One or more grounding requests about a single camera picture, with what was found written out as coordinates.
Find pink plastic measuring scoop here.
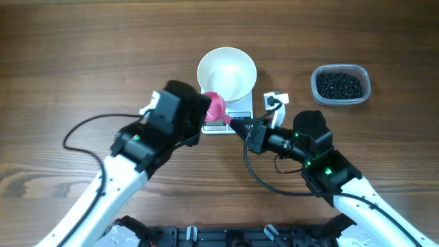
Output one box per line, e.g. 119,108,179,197
203,92,232,125

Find black beans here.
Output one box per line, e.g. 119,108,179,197
316,72,363,99

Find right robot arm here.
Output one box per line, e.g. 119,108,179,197
230,110,435,246

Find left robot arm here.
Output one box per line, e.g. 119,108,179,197
39,80,211,246

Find white digital kitchen scale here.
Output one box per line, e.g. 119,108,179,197
202,92,253,134

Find white bowl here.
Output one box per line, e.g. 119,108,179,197
197,47,257,102

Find clear plastic food container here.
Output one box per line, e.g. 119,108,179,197
311,64,371,106

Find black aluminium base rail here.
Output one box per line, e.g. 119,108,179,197
96,223,337,247

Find right black camera cable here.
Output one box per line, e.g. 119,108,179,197
243,97,425,247

